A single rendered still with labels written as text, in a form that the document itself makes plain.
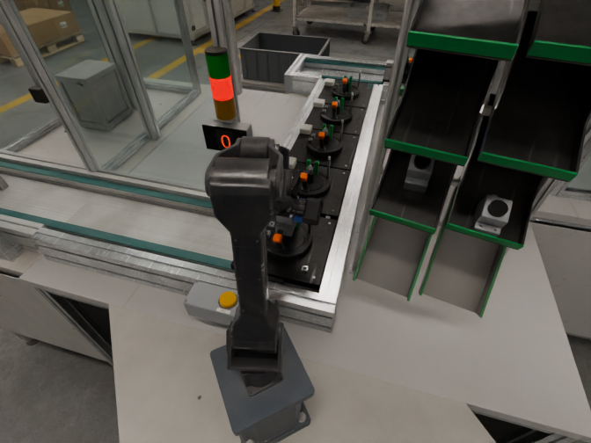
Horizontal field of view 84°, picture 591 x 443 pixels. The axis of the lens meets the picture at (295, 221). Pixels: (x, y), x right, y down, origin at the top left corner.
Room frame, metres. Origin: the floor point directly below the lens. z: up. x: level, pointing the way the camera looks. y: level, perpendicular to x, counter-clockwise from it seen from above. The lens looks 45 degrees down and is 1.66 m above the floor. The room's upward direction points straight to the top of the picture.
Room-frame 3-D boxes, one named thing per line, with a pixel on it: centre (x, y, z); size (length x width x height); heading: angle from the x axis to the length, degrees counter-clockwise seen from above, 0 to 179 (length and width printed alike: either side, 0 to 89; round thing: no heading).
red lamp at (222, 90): (0.77, 0.17, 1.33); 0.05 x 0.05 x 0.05
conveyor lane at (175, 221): (0.71, 0.31, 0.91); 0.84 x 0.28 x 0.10; 74
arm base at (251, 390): (0.22, 0.06, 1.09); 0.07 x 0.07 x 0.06; 25
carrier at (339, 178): (0.85, -0.05, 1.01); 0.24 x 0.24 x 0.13; 74
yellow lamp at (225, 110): (0.77, 0.17, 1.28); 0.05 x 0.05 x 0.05
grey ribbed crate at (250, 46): (2.75, 0.07, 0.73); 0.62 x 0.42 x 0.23; 74
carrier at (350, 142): (1.09, -0.11, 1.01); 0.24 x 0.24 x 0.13; 74
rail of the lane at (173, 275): (0.53, 0.33, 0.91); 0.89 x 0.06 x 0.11; 74
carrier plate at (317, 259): (0.61, 0.02, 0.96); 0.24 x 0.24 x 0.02; 74
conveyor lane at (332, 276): (1.07, -0.11, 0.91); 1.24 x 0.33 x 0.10; 164
